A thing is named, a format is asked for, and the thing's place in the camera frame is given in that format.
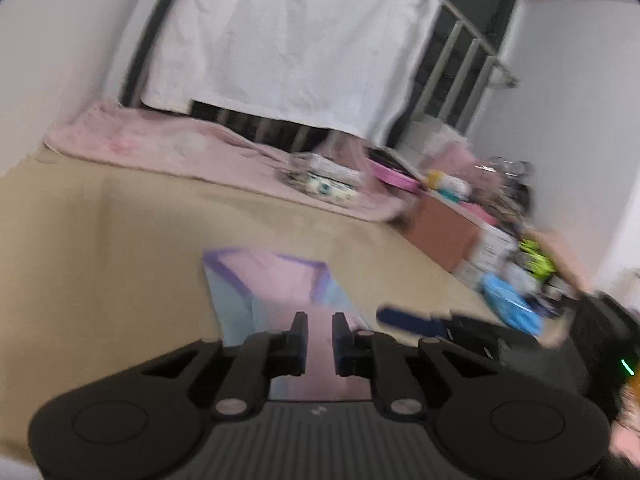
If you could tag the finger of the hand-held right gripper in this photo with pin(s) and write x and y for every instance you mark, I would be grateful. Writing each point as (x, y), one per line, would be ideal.
(475, 332)
(400, 317)

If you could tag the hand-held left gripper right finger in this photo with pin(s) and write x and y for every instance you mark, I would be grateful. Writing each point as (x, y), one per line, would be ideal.
(340, 342)

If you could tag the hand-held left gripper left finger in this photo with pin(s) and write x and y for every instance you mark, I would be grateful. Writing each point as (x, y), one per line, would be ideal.
(301, 341)

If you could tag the pink garment with purple trim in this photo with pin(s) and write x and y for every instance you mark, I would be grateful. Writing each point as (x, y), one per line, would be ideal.
(270, 280)

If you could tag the blue plastic bag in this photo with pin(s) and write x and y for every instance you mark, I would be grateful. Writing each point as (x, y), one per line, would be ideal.
(510, 302)

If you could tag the white printed box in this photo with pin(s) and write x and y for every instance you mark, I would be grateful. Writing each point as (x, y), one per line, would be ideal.
(492, 255)

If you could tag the brown cardboard box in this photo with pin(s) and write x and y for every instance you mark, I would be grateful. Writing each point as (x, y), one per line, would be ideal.
(442, 235)

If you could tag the neon green item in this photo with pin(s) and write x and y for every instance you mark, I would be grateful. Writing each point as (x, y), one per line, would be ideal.
(537, 261)

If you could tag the yellow and white toy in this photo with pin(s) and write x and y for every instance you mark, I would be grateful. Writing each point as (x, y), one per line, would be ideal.
(447, 185)

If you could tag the pink round basin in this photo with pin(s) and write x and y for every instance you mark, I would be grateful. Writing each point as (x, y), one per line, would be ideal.
(395, 174)

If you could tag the dark cluttered items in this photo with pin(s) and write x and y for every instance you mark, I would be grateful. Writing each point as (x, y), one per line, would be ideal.
(507, 190)

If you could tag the pink cloth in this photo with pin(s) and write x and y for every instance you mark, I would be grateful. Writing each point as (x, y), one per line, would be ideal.
(455, 160)

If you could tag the stack of white boxes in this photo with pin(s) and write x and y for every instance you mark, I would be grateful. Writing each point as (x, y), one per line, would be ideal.
(432, 135)

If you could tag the beige bed sheet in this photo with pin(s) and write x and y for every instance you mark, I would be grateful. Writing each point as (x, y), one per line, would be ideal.
(100, 260)

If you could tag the pink blanket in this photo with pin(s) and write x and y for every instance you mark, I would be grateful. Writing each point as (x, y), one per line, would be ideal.
(150, 140)

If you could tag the white sheet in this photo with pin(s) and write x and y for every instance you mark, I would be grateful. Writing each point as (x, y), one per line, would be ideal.
(300, 35)

